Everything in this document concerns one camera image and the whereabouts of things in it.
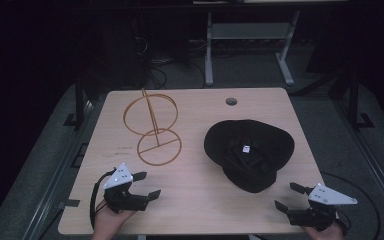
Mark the grey metal stand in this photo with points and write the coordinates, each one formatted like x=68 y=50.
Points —
x=250 y=46

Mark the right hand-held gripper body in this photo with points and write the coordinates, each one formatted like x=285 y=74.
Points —
x=320 y=208

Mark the person's left hand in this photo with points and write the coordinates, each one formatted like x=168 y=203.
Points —
x=109 y=222

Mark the black bucket hat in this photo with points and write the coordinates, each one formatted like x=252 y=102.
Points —
x=248 y=154

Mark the person's right hand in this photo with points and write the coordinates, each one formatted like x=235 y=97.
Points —
x=326 y=232

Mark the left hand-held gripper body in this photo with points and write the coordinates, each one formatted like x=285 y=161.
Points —
x=123 y=196

